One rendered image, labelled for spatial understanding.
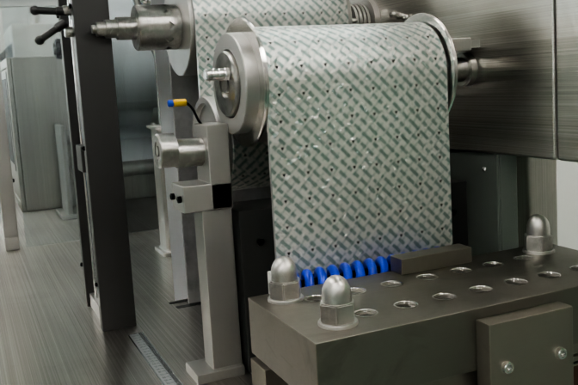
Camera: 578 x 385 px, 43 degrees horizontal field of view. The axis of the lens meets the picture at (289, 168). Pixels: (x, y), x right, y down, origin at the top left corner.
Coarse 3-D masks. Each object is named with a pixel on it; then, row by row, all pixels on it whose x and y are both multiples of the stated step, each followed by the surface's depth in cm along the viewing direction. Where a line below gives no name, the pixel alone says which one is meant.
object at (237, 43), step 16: (224, 48) 84; (240, 48) 80; (240, 64) 80; (256, 64) 80; (240, 80) 81; (256, 80) 80; (240, 96) 81; (256, 96) 80; (240, 112) 82; (256, 112) 81; (240, 128) 82
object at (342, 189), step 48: (288, 144) 81; (336, 144) 84; (384, 144) 86; (432, 144) 89; (288, 192) 82; (336, 192) 84; (384, 192) 87; (432, 192) 89; (288, 240) 82; (336, 240) 85; (384, 240) 87; (432, 240) 90
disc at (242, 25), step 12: (240, 24) 83; (252, 24) 81; (252, 36) 80; (264, 60) 78; (264, 72) 78; (264, 84) 78; (264, 96) 79; (264, 108) 79; (264, 120) 80; (252, 132) 83; (252, 144) 84
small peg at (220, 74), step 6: (204, 72) 81; (210, 72) 81; (216, 72) 81; (222, 72) 81; (228, 72) 82; (204, 78) 82; (210, 78) 81; (216, 78) 81; (222, 78) 82; (228, 78) 82
